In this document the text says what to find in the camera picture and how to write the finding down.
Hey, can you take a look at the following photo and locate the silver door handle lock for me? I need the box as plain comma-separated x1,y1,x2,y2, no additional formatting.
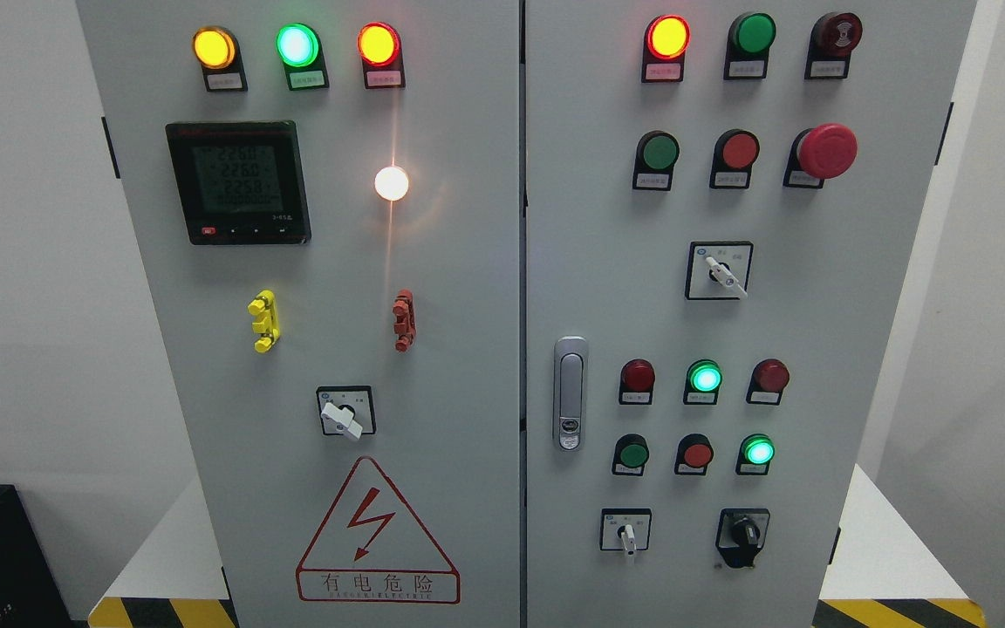
553,337,589,452

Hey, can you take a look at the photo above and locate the red electric danger sticker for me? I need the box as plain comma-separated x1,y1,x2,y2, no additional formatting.
296,456,461,604

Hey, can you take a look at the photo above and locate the green unlit lamp top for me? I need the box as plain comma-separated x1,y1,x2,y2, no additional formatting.
723,12,777,80

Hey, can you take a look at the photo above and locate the white platform with hazard stripes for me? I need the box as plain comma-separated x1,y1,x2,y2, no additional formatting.
86,468,988,627

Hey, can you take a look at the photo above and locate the green lamp lower right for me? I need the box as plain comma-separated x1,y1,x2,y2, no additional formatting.
736,433,776,476

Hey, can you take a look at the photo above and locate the dark red buzzer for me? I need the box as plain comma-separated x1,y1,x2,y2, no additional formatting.
804,12,863,80

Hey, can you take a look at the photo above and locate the green push button lower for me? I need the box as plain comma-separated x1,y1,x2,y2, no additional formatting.
611,433,650,476

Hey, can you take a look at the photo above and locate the white rotary switch upper right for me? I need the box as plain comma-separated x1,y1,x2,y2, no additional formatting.
685,240,754,301

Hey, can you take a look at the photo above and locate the grey left cabinet door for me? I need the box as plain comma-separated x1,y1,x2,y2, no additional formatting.
79,1,520,627

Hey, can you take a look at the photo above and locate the white rotary switch left door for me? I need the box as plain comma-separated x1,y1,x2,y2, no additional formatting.
315,385,378,441

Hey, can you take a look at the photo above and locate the white rotary switch lower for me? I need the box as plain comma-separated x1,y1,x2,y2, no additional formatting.
599,508,653,557

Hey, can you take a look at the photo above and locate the red push button upper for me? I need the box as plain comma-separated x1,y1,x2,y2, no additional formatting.
709,128,759,189

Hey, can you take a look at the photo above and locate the green push button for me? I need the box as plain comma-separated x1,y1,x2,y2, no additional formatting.
611,433,650,476
632,130,680,192

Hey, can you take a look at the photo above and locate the red lamp middle right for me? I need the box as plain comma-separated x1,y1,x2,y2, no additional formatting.
746,358,790,406

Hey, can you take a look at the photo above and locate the red terminal connector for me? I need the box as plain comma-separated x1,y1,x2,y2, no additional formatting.
392,289,416,352

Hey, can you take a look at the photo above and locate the white rotary switch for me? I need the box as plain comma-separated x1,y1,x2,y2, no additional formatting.
599,508,653,557
685,240,754,301

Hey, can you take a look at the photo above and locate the black knob switch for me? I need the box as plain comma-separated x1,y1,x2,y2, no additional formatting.
715,508,771,569

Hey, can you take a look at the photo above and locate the green lit lamp middle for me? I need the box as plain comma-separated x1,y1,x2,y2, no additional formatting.
683,360,723,406

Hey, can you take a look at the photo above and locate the white lit lamp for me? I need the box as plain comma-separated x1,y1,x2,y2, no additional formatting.
373,166,410,202

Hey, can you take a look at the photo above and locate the red lit indicator lamp left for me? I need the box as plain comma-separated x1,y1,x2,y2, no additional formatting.
358,23,406,89

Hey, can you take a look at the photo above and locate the black digital power meter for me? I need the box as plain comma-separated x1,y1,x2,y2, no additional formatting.
165,120,311,245

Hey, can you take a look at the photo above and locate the red lit lamp right door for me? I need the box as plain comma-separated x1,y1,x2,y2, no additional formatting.
639,13,691,84

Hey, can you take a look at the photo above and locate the red emergency stop button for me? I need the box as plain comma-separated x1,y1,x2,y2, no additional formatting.
783,123,858,189

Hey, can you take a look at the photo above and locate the yellow terminal connector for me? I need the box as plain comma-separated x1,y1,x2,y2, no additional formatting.
247,290,280,354

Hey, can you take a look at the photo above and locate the yellow indicator lamp top left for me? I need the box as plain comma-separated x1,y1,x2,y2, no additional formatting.
191,25,248,92

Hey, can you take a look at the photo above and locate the dark red lamp middle left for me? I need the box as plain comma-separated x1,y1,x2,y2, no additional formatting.
619,358,657,405

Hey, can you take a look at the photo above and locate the grey cabinet door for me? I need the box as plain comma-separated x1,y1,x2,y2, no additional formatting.
79,1,520,627
525,1,976,627

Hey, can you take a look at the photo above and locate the red push button lower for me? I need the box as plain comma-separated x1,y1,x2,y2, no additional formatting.
673,433,714,476

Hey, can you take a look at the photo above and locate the grey right cabinet door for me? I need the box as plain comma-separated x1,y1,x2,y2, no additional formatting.
525,1,976,627

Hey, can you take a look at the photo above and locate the red push button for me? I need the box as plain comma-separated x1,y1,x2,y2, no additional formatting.
673,433,714,476
709,128,759,189

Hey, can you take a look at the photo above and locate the green lit indicator lamp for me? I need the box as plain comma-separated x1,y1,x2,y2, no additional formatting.
276,23,330,91

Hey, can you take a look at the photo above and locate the green push button upper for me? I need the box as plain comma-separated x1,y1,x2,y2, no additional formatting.
632,130,680,192

